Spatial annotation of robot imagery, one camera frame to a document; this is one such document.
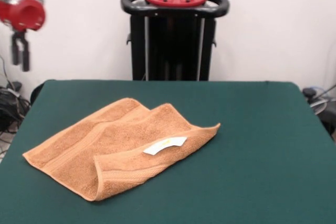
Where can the tan terry towel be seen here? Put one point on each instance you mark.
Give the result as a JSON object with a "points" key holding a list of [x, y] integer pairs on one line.
{"points": [[118, 134]]}

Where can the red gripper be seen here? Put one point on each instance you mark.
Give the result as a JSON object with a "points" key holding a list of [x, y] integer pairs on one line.
{"points": [[23, 14]]}

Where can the dark green table cloth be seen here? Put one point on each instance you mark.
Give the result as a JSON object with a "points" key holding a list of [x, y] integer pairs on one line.
{"points": [[236, 155]]}

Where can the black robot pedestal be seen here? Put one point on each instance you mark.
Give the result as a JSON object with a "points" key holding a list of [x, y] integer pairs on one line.
{"points": [[170, 37]]}

